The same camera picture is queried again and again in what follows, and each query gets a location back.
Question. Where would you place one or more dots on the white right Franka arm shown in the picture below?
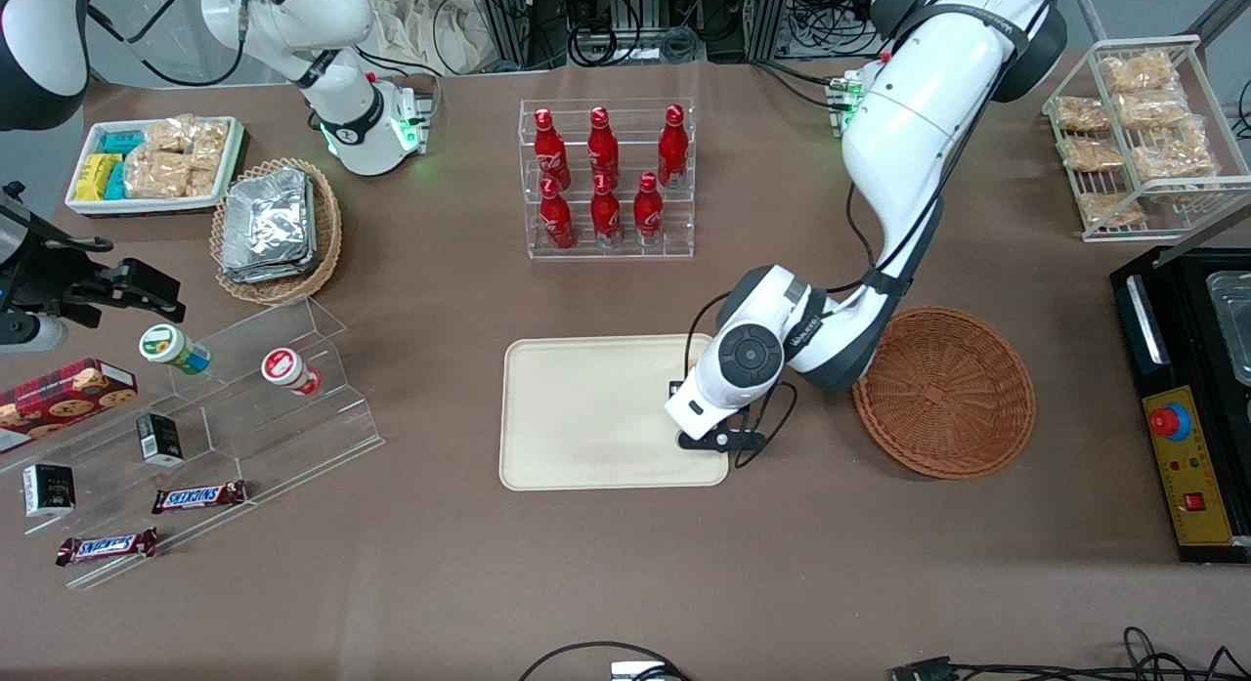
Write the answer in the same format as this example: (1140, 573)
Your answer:
(342, 85)

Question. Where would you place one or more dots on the beige plastic tray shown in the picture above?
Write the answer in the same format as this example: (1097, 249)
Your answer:
(586, 412)

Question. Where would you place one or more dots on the teal snack pack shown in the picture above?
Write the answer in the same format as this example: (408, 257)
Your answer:
(122, 143)
(116, 183)

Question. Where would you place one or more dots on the aluminium equipment frame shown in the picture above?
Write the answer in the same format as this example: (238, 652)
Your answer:
(625, 21)

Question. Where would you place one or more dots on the yellow snack pack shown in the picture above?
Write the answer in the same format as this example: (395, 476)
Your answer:
(96, 178)

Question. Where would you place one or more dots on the silver foil pack stack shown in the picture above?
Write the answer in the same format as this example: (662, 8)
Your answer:
(269, 227)

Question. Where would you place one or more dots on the green lid white cup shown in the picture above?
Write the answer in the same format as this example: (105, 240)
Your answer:
(171, 347)

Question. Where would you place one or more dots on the red lid white cup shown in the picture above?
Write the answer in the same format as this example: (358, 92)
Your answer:
(286, 368)

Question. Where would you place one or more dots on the brown round wicker basket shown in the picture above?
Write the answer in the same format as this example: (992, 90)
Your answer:
(943, 398)

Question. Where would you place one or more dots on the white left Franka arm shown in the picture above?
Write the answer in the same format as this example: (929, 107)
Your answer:
(909, 144)

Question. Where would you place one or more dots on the white rectangular snack tray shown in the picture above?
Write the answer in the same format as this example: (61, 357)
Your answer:
(88, 208)

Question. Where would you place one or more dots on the tan oval wicker basket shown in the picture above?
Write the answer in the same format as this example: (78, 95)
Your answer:
(327, 241)

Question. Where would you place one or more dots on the red cola bottle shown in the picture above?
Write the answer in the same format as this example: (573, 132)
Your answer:
(603, 148)
(551, 153)
(557, 220)
(672, 148)
(648, 212)
(606, 214)

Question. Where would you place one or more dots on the black countertop appliance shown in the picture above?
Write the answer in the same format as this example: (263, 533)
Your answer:
(1187, 319)

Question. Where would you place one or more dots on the small black box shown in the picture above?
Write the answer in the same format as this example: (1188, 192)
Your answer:
(49, 490)
(159, 440)

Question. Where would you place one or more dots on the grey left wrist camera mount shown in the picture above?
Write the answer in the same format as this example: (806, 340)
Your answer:
(723, 440)

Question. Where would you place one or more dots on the clear acrylic step display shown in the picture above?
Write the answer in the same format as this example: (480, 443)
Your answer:
(283, 437)

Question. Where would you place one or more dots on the yellow emergency stop panel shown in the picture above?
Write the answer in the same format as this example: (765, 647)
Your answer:
(1197, 486)

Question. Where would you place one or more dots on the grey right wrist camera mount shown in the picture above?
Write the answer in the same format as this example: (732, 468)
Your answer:
(29, 334)

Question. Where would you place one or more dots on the clear acrylic bottle rack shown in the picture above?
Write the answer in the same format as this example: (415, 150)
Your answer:
(674, 236)

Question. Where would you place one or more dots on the red plaid cookie box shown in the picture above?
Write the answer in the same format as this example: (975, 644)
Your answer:
(59, 398)

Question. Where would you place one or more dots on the white cloth bag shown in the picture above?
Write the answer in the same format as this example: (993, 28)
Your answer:
(420, 31)

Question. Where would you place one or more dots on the white plug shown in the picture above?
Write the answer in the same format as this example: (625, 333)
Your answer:
(635, 671)

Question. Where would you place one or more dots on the clear bag of crackers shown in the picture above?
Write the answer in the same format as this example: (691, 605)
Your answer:
(156, 175)
(202, 181)
(168, 134)
(210, 141)

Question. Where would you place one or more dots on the clear bag of rusks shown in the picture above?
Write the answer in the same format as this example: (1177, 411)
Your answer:
(1080, 114)
(1109, 210)
(1151, 109)
(1092, 154)
(1139, 72)
(1173, 153)

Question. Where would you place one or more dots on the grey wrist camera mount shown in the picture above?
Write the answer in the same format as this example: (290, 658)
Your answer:
(29, 334)
(723, 440)

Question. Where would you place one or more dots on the brown Snickers bar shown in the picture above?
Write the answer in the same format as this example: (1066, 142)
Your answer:
(106, 547)
(198, 497)

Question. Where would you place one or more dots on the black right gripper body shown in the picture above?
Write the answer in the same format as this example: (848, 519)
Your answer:
(51, 278)

